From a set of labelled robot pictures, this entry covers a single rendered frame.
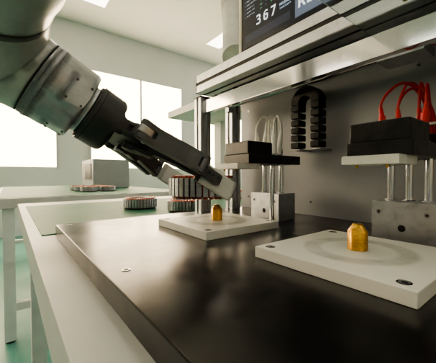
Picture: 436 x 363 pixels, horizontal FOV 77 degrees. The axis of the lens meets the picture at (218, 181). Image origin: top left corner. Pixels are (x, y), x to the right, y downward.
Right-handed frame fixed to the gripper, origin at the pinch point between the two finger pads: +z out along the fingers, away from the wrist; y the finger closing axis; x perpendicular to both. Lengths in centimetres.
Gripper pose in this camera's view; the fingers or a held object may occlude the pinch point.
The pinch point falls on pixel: (201, 185)
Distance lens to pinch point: 45.6
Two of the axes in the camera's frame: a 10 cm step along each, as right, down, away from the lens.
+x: 3.9, -8.8, 2.8
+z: 6.9, 4.8, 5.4
